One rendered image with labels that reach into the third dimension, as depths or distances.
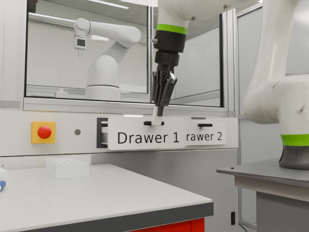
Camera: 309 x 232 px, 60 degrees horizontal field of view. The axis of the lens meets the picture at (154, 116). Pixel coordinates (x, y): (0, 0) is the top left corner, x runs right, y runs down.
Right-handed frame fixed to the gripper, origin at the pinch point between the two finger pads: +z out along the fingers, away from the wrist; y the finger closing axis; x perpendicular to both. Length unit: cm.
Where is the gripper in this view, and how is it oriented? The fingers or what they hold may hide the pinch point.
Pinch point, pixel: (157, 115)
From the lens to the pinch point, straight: 87.4
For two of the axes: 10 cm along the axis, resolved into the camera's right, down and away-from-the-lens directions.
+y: 4.3, 2.9, -8.5
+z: -1.6, 9.6, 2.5
